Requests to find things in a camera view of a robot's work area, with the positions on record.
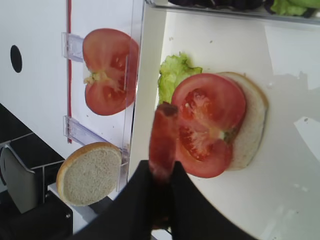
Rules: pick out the bottom bun on tray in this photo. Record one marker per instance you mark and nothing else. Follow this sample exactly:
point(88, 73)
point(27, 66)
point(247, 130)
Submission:
point(249, 137)

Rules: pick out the shredded purple cabbage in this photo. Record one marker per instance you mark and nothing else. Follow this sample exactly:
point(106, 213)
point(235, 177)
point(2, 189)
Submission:
point(239, 5)

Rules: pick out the meat patty slice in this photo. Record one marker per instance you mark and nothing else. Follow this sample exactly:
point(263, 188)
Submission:
point(162, 157)

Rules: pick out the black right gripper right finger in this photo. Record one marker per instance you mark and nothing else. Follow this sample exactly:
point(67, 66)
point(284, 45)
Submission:
point(194, 217)

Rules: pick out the upright tomato slice left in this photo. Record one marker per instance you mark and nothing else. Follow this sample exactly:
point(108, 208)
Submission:
point(104, 53)

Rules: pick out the left clear vertical divider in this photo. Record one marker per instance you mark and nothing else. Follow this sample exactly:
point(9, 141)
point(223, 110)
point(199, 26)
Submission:
point(130, 87)

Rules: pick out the lettuce leaf on tray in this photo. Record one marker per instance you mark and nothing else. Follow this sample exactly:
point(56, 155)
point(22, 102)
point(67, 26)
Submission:
point(173, 70)

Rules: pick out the clear plastic salad container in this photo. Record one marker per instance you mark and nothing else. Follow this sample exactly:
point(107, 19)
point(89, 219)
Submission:
point(260, 13)

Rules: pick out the tomato slice on bun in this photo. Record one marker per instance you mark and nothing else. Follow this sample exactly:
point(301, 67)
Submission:
point(211, 112)

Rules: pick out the upright bun half left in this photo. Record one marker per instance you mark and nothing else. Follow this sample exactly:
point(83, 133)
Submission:
point(89, 174)

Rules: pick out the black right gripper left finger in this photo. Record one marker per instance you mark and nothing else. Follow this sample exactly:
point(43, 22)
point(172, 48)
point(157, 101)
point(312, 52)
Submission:
point(141, 206)

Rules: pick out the lower left clear holder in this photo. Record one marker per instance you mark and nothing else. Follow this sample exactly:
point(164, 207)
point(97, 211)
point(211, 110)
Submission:
point(73, 130)

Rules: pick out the green lettuce in container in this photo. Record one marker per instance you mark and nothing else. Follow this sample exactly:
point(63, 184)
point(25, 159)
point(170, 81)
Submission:
point(300, 8)

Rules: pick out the clear holder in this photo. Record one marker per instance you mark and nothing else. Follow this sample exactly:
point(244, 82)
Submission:
point(72, 47)
point(73, 130)

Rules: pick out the upper left clear holder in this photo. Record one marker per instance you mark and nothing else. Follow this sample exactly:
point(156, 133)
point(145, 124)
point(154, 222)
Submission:
point(72, 47)

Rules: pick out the cream metal tray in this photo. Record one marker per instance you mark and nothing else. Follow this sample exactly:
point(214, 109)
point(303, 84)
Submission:
point(272, 188)

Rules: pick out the grey metal base bracket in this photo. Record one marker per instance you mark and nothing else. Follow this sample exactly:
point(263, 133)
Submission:
point(19, 180)

